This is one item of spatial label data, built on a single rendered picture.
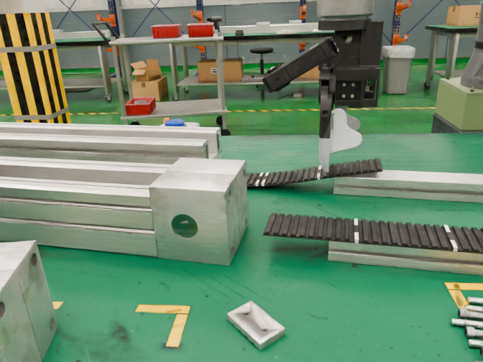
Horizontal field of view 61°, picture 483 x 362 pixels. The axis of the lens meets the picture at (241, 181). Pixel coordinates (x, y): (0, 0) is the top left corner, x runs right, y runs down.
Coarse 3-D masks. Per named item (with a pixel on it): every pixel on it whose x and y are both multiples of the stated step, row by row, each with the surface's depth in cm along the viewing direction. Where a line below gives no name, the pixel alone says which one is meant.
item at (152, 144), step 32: (0, 128) 80; (32, 128) 78; (64, 128) 77; (96, 128) 75; (128, 128) 74; (160, 128) 73; (192, 128) 72; (96, 160) 69; (128, 160) 68; (160, 160) 66
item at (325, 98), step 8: (328, 96) 57; (328, 104) 56; (320, 112) 57; (328, 112) 57; (320, 120) 57; (328, 120) 58; (320, 128) 58; (328, 128) 58; (320, 136) 58; (328, 136) 58
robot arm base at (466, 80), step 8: (480, 48) 93; (472, 56) 96; (480, 56) 93; (472, 64) 95; (480, 64) 93; (464, 72) 98; (472, 72) 94; (480, 72) 93; (464, 80) 97; (472, 80) 94; (480, 80) 93; (480, 88) 93
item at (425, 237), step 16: (272, 224) 50; (288, 224) 49; (304, 224) 49; (320, 224) 49; (336, 224) 49; (352, 224) 49; (368, 224) 49; (384, 224) 48; (400, 224) 48; (416, 224) 48; (336, 240) 46; (352, 240) 46; (368, 240) 45; (384, 240) 45; (400, 240) 45; (416, 240) 45; (432, 240) 45; (448, 240) 45; (464, 240) 45; (480, 240) 44
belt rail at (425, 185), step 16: (352, 176) 64; (368, 176) 63; (384, 176) 63; (400, 176) 63; (416, 176) 62; (432, 176) 62; (448, 176) 62; (464, 176) 62; (480, 176) 62; (336, 192) 65; (352, 192) 64; (368, 192) 63; (384, 192) 63; (400, 192) 62; (416, 192) 62; (432, 192) 61; (448, 192) 61; (464, 192) 61; (480, 192) 60
